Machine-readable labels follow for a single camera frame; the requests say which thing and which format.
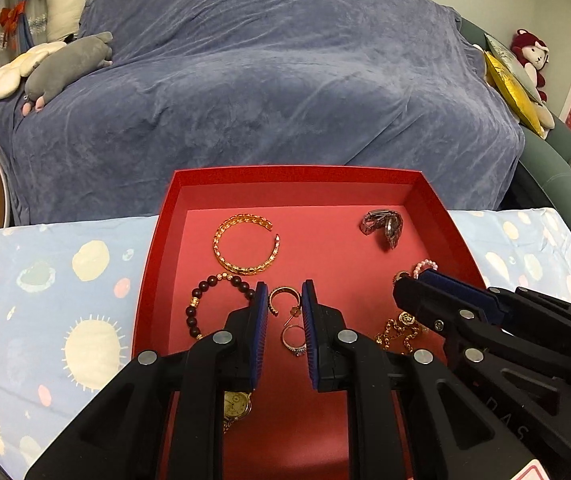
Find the silver metal wristwatch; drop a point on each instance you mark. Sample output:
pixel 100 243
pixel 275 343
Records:
pixel 390 222

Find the yellow gold cushion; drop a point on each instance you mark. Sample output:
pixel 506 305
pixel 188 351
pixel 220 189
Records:
pixel 513 93

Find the blue planet print tablecloth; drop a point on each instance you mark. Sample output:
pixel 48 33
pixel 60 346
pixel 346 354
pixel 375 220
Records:
pixel 69 292

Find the blue velvet sofa cover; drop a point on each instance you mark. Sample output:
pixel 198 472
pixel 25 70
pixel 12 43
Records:
pixel 213 83

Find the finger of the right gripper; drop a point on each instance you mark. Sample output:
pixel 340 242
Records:
pixel 493 301
pixel 445 309

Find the red monkey plush toy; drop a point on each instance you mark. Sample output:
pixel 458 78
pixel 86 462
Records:
pixel 533 54

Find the grey silver cushion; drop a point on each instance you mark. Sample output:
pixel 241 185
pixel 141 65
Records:
pixel 510 61

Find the green sofa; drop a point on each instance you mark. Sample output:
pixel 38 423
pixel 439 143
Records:
pixel 555 174

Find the gold hoop earring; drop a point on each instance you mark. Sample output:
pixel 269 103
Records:
pixel 277 298

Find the gold wristwatch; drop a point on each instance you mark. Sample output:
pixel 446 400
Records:
pixel 237 405

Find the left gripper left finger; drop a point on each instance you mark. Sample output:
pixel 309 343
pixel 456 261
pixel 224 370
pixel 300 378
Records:
pixel 243 361

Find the white flower cushion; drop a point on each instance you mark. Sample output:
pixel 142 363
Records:
pixel 12 73

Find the grey plush toy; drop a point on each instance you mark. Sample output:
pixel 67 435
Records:
pixel 74 61

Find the red jewelry box tray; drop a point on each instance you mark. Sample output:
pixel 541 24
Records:
pixel 330 235

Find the white red label sticker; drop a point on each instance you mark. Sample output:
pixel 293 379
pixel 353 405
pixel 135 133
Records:
pixel 533 470

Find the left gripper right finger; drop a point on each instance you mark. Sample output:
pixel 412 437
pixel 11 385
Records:
pixel 326 365

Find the red curtain tie bow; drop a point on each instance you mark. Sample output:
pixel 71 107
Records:
pixel 9 22

